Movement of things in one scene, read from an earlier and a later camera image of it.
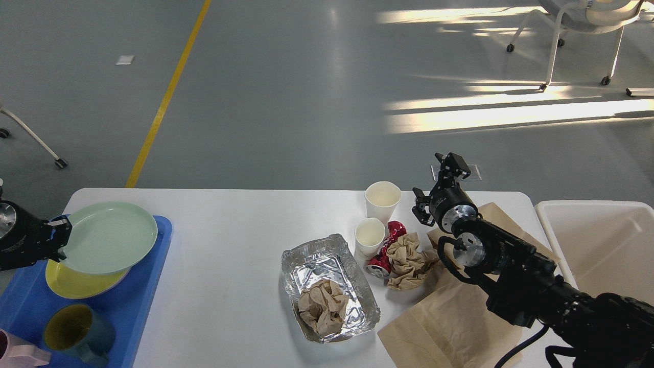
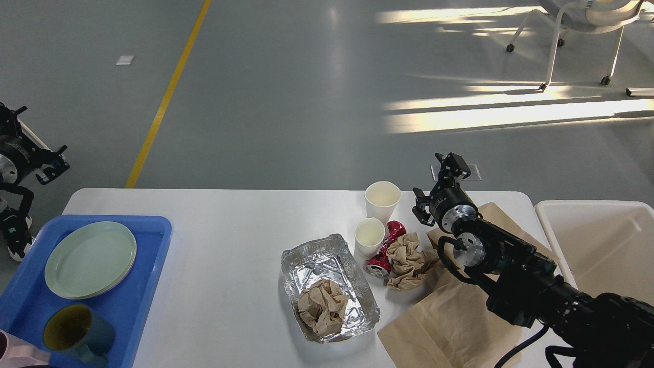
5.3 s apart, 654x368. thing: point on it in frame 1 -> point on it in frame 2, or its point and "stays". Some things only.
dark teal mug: (77, 328) stays
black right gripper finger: (452, 166) stays
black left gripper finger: (61, 227) -> (57, 166)
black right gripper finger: (422, 209) stays
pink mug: (15, 353) stays
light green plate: (109, 237) -> (89, 258)
